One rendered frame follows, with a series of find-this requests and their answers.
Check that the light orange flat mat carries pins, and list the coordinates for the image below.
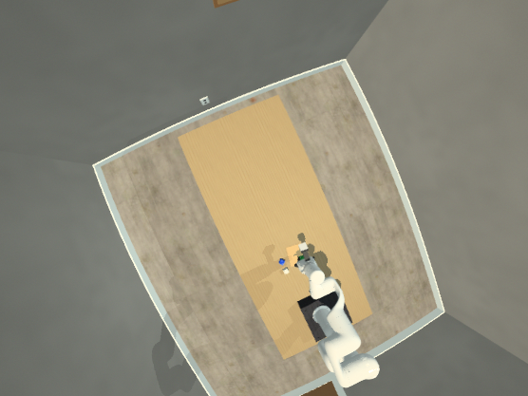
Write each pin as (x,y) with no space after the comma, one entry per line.
(293,252)

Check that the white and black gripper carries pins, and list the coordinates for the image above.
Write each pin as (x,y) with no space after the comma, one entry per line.
(300,263)

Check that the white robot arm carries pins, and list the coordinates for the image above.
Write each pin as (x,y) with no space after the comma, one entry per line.
(343,340)

